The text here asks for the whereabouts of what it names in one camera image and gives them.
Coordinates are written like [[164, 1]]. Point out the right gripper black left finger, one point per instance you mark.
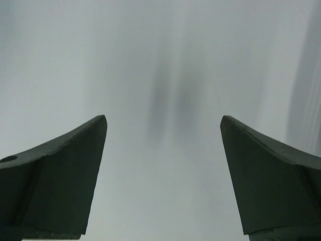
[[47, 191]]

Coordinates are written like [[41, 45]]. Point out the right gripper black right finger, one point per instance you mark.
[[277, 187]]

